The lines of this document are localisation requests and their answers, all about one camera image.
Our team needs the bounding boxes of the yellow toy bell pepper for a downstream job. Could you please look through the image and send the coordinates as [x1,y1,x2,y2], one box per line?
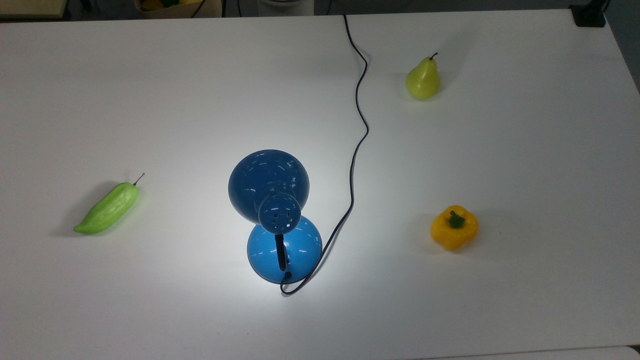
[430,205,479,252]

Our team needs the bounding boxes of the green chili pepper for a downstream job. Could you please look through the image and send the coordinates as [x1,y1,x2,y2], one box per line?
[73,173,146,236]

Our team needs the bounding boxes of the black lamp power cable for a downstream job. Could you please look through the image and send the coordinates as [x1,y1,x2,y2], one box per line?
[279,14,370,295]

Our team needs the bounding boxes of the beige storage box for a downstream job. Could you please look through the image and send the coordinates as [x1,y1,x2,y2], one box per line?
[134,0,224,20]

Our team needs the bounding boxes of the green toy pear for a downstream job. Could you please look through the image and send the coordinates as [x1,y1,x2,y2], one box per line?
[405,52,442,102]

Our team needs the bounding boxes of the blue desk lamp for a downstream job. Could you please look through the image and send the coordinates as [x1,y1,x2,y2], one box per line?
[228,149,323,285]

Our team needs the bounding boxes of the wooden furniture board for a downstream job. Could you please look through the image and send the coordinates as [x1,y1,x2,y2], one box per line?
[0,0,69,20]

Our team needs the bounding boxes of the black table clamp mount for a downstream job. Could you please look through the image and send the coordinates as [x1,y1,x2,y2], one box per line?
[569,0,610,28]

